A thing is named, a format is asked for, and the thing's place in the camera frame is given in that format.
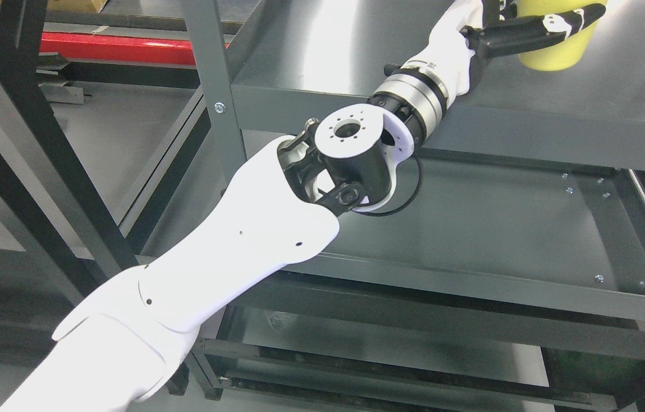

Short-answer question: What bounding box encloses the black metal shelf rack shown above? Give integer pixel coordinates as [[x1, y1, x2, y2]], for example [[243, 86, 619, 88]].
[[0, 1, 210, 308]]

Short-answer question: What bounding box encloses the red metal beam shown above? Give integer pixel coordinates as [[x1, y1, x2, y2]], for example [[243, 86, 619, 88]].
[[40, 32, 197, 66]]

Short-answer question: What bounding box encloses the yellow plastic cup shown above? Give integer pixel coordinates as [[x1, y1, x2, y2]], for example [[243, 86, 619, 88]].
[[516, 1, 608, 72]]

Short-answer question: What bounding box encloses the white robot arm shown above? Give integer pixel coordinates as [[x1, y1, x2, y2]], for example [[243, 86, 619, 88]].
[[0, 56, 469, 411]]

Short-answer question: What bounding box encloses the grey metal shelf unit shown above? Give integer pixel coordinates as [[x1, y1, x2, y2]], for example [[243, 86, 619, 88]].
[[189, 1, 645, 411]]

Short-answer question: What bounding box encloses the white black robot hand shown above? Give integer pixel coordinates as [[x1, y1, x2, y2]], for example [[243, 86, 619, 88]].
[[396, 1, 607, 104]]

